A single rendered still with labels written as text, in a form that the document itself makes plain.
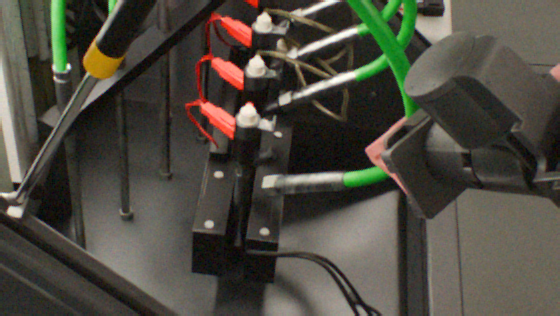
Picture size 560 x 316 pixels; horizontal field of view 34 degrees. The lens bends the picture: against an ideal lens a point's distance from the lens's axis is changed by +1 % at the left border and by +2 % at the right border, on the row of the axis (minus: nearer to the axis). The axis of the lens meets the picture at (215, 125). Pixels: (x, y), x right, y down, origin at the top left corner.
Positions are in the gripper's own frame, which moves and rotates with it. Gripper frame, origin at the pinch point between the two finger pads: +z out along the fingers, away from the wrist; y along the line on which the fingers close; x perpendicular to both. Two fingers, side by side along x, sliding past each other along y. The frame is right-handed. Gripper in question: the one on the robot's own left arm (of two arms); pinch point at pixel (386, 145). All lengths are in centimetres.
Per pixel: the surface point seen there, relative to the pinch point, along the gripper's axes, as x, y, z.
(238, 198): 5.0, 5.3, 28.0
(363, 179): 2.0, 2.6, 2.2
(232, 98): -2.0, -5.1, 39.8
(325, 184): 1.6, 4.4, 5.9
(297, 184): 0.9, 5.6, 8.9
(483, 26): 61, -138, 168
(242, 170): 1.5, 4.2, 24.5
